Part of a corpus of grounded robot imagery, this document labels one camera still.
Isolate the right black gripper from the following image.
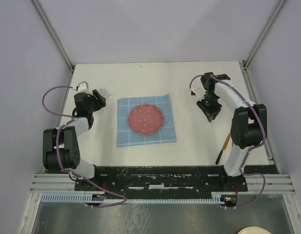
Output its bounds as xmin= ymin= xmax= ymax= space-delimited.
xmin=196 ymin=93 xmax=222 ymax=122

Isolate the clear plastic cup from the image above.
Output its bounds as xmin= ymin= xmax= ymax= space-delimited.
xmin=98 ymin=88 xmax=111 ymax=98

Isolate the green handled gold knife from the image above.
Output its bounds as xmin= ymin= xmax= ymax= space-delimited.
xmin=215 ymin=133 xmax=230 ymax=165

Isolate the blue checked cloth placemat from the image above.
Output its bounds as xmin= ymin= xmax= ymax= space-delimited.
xmin=117 ymin=94 xmax=177 ymax=147

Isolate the pink dotted plate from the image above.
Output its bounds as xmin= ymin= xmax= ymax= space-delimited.
xmin=128 ymin=104 xmax=165 ymax=136

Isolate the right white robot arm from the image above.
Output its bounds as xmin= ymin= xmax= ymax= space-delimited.
xmin=191 ymin=72 xmax=267 ymax=191

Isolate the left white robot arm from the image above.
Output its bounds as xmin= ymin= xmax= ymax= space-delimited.
xmin=42 ymin=90 xmax=106 ymax=190

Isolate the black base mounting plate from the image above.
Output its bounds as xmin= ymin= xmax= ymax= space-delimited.
xmin=72 ymin=165 xmax=248 ymax=195

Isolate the cream plate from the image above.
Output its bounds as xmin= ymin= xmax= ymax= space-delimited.
xmin=238 ymin=226 xmax=271 ymax=234

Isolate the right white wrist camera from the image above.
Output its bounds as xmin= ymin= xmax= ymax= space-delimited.
xmin=190 ymin=88 xmax=206 ymax=101

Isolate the light blue cable duct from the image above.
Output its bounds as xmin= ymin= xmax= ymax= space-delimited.
xmin=40 ymin=192 xmax=224 ymax=204

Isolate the left aluminium frame post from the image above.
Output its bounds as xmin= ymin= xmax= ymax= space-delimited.
xmin=30 ymin=0 xmax=75 ymax=71

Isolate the aluminium frame post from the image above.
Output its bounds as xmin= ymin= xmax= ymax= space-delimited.
xmin=30 ymin=0 xmax=75 ymax=71
xmin=243 ymin=0 xmax=287 ymax=68

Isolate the right aluminium frame post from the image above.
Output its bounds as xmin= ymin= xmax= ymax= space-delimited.
xmin=243 ymin=0 xmax=287 ymax=68

